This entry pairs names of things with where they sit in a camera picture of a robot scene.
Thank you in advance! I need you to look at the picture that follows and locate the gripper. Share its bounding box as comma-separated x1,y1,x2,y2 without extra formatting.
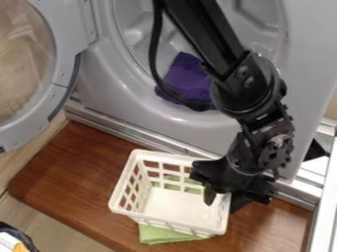
189,126,297,215

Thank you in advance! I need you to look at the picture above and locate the white basket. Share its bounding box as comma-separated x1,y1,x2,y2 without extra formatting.
106,149,234,239

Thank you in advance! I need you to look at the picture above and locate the green cloth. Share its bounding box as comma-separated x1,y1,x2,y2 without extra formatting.
136,173,214,246

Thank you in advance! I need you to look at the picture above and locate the purple cloth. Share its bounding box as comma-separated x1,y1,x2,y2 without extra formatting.
154,51,218,112

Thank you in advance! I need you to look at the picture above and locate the washing machine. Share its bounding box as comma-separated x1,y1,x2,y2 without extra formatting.
0,0,337,212

